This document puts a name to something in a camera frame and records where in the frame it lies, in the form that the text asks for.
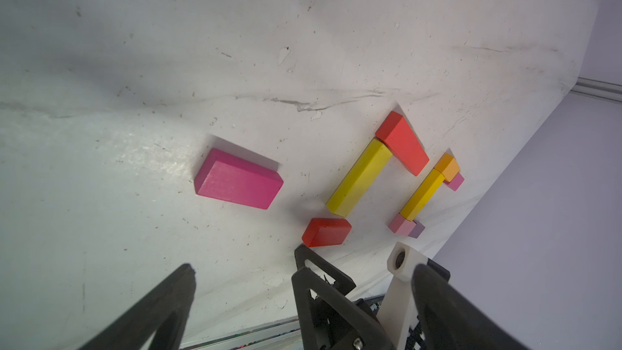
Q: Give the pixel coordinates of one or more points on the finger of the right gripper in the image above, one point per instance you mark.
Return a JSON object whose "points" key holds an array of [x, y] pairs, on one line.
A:
{"points": [[323, 265], [328, 320]]}

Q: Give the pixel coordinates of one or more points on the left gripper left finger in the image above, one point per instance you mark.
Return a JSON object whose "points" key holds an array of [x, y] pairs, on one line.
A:
{"points": [[160, 317]]}

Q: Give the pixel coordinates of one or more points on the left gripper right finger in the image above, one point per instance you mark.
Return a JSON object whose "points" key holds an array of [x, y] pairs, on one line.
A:
{"points": [[449, 320]]}

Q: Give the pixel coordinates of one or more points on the red block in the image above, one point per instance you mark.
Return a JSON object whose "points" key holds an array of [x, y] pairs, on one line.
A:
{"points": [[392, 125], [326, 232], [413, 155]]}

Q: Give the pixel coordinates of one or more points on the purple block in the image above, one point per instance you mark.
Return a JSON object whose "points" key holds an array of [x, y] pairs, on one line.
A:
{"points": [[417, 230]]}

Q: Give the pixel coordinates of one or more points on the pink block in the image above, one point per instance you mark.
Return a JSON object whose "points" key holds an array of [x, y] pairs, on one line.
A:
{"points": [[402, 226]]}

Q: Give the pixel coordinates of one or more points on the yellow block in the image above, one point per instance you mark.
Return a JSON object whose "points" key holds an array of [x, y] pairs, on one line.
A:
{"points": [[359, 178], [422, 195]]}

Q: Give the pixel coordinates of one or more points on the magenta block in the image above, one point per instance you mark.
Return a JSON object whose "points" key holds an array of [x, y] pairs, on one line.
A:
{"points": [[232, 179], [456, 182]]}

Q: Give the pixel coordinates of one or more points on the orange block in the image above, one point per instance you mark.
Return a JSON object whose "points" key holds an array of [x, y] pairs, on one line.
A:
{"points": [[448, 167]]}

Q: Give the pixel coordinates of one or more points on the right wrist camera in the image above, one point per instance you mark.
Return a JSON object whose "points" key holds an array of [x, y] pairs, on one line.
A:
{"points": [[397, 313]]}

